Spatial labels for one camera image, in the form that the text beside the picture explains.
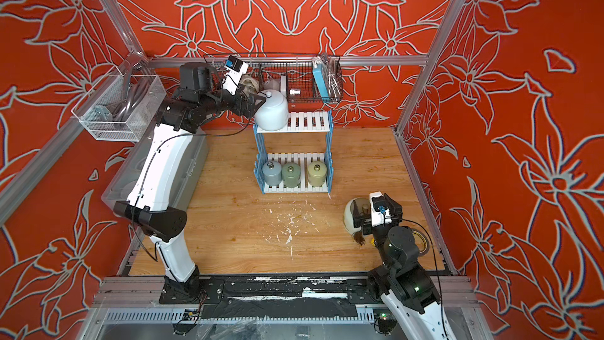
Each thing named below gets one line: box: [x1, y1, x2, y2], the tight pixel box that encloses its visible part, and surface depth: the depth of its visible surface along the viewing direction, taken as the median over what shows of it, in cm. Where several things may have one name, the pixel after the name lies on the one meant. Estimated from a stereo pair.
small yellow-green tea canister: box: [306, 161, 328, 187], surface depth 94 cm
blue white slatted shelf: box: [253, 110, 334, 196], surface depth 97 cm
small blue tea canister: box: [261, 160, 283, 187], surface depth 94 cm
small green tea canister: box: [281, 162, 302, 189], surface depth 94 cm
